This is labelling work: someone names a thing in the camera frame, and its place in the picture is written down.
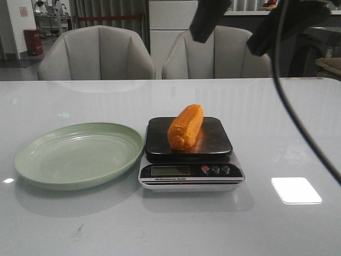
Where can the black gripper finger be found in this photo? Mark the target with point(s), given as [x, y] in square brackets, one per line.
[206, 18]
[259, 45]

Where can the orange corn cob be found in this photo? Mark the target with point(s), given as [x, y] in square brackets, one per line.
[184, 129]

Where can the dark appliance at right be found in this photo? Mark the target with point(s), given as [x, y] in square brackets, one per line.
[312, 44]

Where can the fruit plate on counter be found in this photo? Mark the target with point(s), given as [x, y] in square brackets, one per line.
[269, 5]

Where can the white cabinet column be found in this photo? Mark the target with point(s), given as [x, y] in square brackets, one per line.
[167, 19]

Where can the dark grey counter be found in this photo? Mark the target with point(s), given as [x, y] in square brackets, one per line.
[255, 22]

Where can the right grey armchair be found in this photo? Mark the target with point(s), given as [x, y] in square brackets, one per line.
[225, 54]

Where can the grey armchair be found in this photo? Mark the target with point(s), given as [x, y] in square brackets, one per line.
[97, 53]
[225, 54]

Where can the beige cushion at right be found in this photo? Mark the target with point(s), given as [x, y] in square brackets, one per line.
[329, 68]

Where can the left grey armchair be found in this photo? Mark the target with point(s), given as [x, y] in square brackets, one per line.
[97, 53]

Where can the red barrier belt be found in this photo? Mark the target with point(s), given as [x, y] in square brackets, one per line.
[112, 18]

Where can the electronic kitchen scale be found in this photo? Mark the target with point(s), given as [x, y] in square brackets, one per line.
[210, 165]

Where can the red trash bin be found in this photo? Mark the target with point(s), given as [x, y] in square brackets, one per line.
[33, 42]

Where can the pale green plate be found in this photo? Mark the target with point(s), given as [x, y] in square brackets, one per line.
[79, 156]

